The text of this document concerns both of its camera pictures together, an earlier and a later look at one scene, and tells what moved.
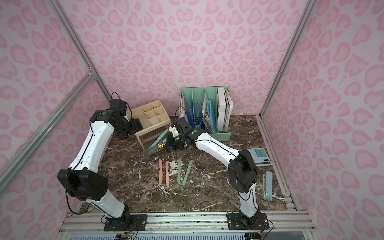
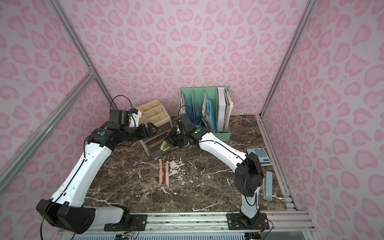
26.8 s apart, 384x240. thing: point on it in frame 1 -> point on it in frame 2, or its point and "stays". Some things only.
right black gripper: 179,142 stays
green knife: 179,171 -> 164,146
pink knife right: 167,173 stays
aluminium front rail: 291,221 stays
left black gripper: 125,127 -> 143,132
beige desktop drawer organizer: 156,122 stays
